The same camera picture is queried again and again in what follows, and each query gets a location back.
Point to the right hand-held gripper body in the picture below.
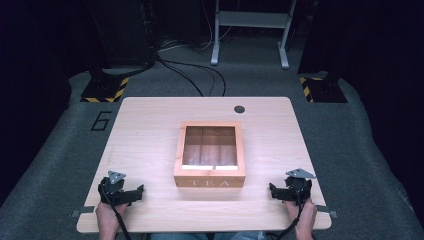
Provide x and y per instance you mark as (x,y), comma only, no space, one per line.
(298,188)

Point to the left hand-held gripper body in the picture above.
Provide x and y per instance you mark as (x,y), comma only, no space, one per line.
(113,191)

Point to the wooden tea box glass lid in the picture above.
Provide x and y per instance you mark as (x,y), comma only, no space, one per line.
(209,180)

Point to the person's left hand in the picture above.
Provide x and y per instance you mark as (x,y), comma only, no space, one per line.
(108,220)

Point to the person's right hand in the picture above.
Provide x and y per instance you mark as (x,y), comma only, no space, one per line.
(305,221)

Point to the black striped stand base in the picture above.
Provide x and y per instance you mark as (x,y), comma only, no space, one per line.
(325,90)
(103,88)

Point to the black cabinet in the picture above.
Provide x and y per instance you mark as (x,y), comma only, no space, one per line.
(123,30)

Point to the white metal stand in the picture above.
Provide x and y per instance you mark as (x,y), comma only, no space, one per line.
(250,19)

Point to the grey table bracket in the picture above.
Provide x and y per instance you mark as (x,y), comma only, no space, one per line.
(83,211)
(326,210)

